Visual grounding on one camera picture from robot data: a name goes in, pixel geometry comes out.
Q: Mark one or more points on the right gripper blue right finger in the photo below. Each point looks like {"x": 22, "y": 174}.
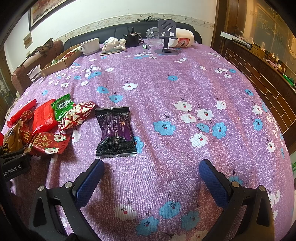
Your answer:
{"x": 257, "y": 222}

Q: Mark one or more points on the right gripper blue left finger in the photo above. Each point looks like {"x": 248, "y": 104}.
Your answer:
{"x": 72, "y": 196}

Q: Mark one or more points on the gold brown sesame snack packet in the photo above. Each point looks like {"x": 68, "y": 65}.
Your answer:
{"x": 12, "y": 139}

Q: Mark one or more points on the plain red snack packet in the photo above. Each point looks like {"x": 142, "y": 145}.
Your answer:
{"x": 44, "y": 118}

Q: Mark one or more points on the green snack packet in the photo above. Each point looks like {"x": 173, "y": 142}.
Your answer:
{"x": 61, "y": 106}

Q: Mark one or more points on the red floral snack packet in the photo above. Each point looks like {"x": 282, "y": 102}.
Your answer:
{"x": 48, "y": 144}

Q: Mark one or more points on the long red snack stick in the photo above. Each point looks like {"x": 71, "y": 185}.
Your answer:
{"x": 29, "y": 106}

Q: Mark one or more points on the brown armchair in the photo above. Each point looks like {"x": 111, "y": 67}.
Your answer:
{"x": 42, "y": 55}

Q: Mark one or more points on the red white patterned snack packet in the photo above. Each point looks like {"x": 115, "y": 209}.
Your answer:
{"x": 75, "y": 116}

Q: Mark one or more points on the clear plastic cup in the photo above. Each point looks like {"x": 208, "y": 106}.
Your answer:
{"x": 35, "y": 74}

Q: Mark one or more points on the dark purple snack packet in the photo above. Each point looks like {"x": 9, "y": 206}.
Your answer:
{"x": 117, "y": 139}

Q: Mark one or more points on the cardboard snack box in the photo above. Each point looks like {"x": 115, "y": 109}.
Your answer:
{"x": 62, "y": 61}

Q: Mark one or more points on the white ceramic mug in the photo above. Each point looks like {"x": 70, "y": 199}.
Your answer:
{"x": 89, "y": 47}

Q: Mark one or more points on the purple floral tablecloth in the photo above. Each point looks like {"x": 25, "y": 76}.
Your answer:
{"x": 183, "y": 109}

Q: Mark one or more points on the small black pot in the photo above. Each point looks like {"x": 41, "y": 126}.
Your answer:
{"x": 133, "y": 39}

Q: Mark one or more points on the dark wooden cabinet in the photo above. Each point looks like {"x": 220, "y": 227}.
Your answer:
{"x": 273, "y": 89}

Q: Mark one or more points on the black leather sofa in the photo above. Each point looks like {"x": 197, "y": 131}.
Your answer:
{"x": 117, "y": 31}

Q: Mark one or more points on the clear plastic bowl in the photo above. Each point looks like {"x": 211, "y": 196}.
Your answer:
{"x": 152, "y": 34}

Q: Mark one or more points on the white plastic jar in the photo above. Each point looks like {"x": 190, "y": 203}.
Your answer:
{"x": 185, "y": 39}

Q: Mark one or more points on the black phone stand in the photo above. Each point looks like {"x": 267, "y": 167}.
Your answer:
{"x": 167, "y": 31}

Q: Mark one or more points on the framed wall picture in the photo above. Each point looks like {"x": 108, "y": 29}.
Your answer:
{"x": 43, "y": 9}

